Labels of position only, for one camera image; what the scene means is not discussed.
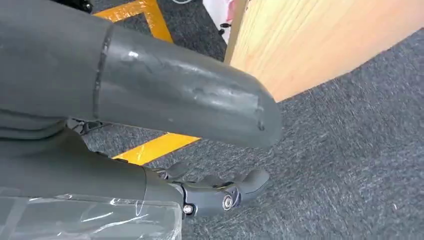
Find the yellow floor tape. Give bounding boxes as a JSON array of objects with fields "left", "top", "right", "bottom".
[{"left": 92, "top": 0, "right": 202, "bottom": 167}]

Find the black robot foot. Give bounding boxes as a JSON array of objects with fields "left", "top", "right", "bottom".
[{"left": 51, "top": 0, "right": 95, "bottom": 15}]

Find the pale wooden desk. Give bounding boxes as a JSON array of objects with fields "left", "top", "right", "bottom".
[{"left": 224, "top": 0, "right": 424, "bottom": 103}]

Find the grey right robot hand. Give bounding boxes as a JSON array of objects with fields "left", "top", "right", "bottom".
[{"left": 0, "top": 0, "right": 283, "bottom": 240}]

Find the white panel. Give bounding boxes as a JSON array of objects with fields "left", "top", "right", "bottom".
[{"left": 202, "top": 0, "right": 248, "bottom": 45}]

